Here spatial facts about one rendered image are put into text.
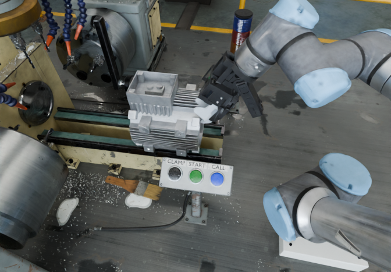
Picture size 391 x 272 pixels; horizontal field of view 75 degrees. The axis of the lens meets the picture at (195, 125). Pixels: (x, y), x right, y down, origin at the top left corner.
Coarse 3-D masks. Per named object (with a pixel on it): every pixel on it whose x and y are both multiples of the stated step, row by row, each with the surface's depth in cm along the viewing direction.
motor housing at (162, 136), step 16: (176, 96) 71; (192, 96) 71; (144, 112) 71; (176, 112) 70; (192, 112) 70; (160, 128) 69; (192, 128) 70; (160, 144) 75; (176, 144) 72; (192, 144) 71
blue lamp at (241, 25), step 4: (252, 16) 81; (236, 20) 81; (240, 20) 80; (244, 20) 80; (248, 20) 80; (236, 24) 82; (240, 24) 81; (244, 24) 81; (248, 24) 81; (236, 28) 82; (240, 28) 82; (244, 28) 82; (248, 28) 82; (240, 32) 83; (244, 32) 83
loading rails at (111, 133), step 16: (64, 112) 93; (80, 112) 93; (96, 112) 92; (64, 128) 96; (80, 128) 95; (96, 128) 93; (112, 128) 92; (128, 128) 90; (208, 128) 88; (224, 128) 87; (64, 144) 86; (80, 144) 84; (96, 144) 83; (112, 144) 82; (128, 144) 83; (208, 144) 91; (80, 160) 92; (96, 160) 91; (112, 160) 89; (128, 160) 87; (144, 160) 86; (160, 160) 84; (208, 160) 80
